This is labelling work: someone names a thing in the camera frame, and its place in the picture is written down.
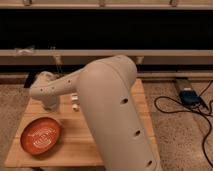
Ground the orange patterned bowl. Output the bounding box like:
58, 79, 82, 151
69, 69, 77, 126
20, 117, 61, 155

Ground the white plastic bottle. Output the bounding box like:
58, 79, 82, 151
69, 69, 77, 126
71, 93, 79, 111

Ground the blue power adapter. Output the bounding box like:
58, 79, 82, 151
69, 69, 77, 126
175, 78, 200, 106

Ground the black cable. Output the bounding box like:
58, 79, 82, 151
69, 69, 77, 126
153, 79, 213, 168

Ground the wooden table board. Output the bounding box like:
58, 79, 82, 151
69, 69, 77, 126
4, 78, 158, 168

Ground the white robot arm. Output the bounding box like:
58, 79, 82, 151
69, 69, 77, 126
30, 55, 163, 171

